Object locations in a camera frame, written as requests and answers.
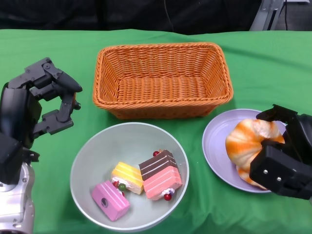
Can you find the small orange-striped bread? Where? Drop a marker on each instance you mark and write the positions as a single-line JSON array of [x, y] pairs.
[[243, 174]]

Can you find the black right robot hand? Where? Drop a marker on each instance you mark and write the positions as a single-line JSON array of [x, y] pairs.
[[292, 165]]

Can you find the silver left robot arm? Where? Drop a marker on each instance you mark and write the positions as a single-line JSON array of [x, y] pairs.
[[17, 200]]

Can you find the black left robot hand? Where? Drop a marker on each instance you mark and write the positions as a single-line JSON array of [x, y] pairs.
[[17, 109]]

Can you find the brown and pink layered cake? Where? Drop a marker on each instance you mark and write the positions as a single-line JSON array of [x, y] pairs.
[[161, 175]]

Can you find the grey-green bowl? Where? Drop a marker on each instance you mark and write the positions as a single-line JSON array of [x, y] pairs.
[[109, 143]]

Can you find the green tablecloth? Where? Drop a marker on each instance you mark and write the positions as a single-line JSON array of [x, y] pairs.
[[268, 73]]

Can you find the black backdrop cloth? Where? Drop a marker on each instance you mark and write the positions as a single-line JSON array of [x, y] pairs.
[[73, 14]]

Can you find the magenta layered cake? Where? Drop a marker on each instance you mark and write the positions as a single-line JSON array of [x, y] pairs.
[[112, 202]]

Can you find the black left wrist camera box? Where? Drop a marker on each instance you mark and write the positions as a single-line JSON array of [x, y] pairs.
[[8, 161]]

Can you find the orange wicker basket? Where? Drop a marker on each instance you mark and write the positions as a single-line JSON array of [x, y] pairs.
[[161, 92]]

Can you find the yellow layered cake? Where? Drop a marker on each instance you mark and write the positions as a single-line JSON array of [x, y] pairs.
[[126, 174]]

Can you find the lavender plate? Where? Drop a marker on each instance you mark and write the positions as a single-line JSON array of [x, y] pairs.
[[217, 136]]

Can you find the large orange-striped bread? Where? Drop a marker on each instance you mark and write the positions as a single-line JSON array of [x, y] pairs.
[[246, 143]]

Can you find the grey metal stand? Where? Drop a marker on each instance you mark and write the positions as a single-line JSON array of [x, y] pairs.
[[263, 17]]

